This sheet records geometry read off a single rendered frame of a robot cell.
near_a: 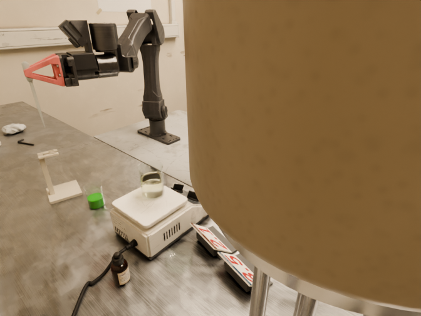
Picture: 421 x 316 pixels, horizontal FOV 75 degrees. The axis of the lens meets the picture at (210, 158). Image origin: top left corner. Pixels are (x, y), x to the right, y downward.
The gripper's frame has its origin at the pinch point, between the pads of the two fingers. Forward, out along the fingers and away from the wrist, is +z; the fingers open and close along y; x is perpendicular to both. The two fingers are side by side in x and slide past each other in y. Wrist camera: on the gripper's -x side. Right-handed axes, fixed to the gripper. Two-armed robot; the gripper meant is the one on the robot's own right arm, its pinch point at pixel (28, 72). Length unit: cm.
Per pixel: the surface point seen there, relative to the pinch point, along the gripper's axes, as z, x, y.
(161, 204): -15.7, 23.7, 31.6
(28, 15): -12, -12, -119
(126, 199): -10.3, 23.7, 25.7
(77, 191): -3.3, 31.7, 2.9
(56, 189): 1.2, 31.7, -1.7
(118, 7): -66, -16, -132
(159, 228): -13.1, 26.0, 35.5
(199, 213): -24, 29, 33
